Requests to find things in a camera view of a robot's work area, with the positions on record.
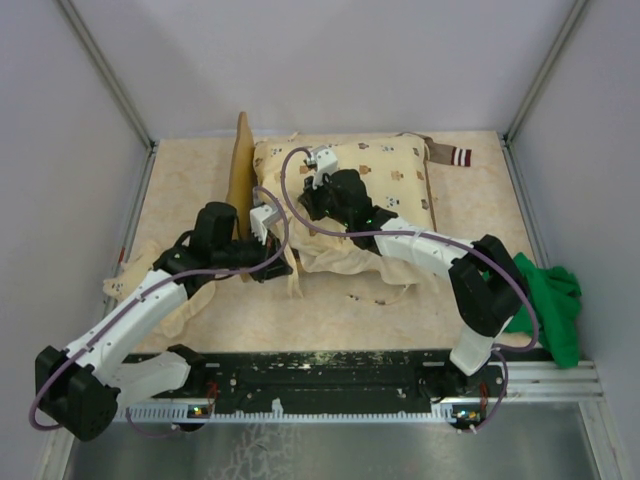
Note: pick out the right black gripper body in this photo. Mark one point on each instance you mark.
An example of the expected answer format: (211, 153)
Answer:
(322, 203)

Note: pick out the wooden pet bed frame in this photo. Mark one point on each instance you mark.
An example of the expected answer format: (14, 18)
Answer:
(240, 190)

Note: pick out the cream animal print cushion cover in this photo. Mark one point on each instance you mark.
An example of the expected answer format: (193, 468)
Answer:
(292, 175)

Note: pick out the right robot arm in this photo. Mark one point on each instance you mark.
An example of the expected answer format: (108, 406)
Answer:
(487, 285)

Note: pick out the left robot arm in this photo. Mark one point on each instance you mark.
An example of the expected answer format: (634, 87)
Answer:
(84, 385)

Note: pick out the brown striped sock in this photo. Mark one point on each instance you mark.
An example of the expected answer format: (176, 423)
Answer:
(449, 155)

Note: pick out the small cream animal pillow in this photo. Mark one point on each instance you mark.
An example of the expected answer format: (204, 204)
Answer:
(179, 309)

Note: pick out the green cloth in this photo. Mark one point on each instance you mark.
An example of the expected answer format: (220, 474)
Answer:
(555, 295)

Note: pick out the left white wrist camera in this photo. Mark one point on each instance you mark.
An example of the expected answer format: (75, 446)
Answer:
(261, 218)

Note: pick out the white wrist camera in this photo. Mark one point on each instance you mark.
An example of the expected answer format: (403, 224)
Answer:
(323, 162)
(261, 218)

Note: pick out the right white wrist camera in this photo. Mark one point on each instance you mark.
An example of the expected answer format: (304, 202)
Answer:
(323, 162)

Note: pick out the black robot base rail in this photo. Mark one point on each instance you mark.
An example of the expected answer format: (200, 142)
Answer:
(400, 386)

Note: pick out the right aluminium frame post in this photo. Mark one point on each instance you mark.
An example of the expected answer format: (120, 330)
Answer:
(543, 75)

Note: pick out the aluminium frame post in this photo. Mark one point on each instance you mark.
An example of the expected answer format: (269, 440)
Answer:
(106, 73)
(543, 75)

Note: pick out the left aluminium frame post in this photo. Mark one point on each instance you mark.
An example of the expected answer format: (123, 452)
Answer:
(106, 73)

